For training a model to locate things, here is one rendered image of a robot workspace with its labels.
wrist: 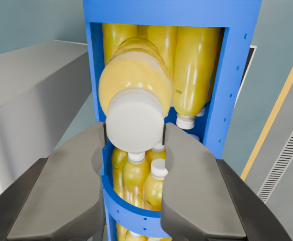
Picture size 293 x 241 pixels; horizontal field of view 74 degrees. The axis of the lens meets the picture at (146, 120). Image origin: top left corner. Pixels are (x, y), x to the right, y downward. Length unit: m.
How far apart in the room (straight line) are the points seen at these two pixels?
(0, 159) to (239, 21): 0.52
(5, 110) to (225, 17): 0.49
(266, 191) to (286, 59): 1.44
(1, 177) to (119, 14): 0.45
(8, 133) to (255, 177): 2.23
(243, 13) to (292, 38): 1.56
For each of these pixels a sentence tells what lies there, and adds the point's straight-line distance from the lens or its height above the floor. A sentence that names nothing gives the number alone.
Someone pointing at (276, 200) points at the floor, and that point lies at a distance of 2.81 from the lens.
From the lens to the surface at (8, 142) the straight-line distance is 0.58.
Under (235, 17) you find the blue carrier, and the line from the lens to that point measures 0.29.
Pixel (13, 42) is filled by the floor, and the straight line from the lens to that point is 1.74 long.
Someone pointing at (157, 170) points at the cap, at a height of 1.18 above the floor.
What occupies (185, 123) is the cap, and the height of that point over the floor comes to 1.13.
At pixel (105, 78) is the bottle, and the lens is 0.16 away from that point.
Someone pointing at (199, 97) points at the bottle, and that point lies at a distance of 0.37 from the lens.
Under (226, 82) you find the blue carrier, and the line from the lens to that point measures 0.30.
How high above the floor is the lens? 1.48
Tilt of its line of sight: 62 degrees down
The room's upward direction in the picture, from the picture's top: 177 degrees clockwise
